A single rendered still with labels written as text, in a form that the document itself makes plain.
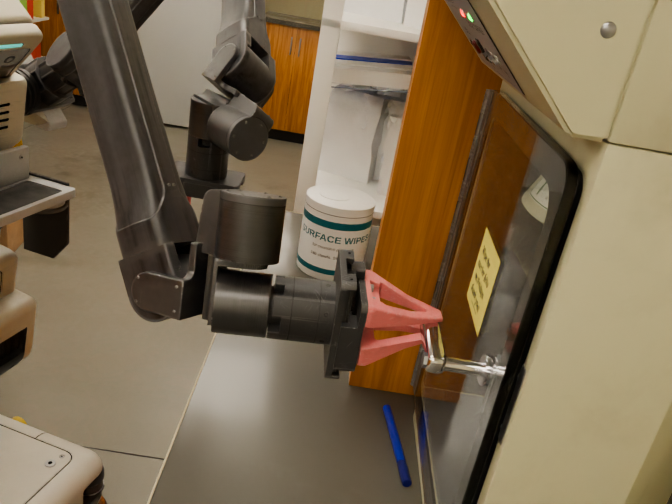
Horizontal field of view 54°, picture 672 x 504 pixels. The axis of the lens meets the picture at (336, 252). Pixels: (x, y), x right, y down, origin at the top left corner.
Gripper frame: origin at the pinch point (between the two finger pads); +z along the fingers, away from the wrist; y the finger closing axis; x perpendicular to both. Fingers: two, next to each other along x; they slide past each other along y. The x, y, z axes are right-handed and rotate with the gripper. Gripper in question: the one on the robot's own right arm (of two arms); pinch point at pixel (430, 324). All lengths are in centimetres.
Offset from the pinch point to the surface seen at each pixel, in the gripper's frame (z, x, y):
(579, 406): 9.1, -12.1, 2.2
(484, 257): 4.4, 3.6, 5.6
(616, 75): 4.1, -9.9, 25.8
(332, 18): -8, 106, 8
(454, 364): 0.8, -6.7, 0.8
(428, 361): -1.4, -6.7, 0.8
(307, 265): -8, 57, -28
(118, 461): -54, 96, -127
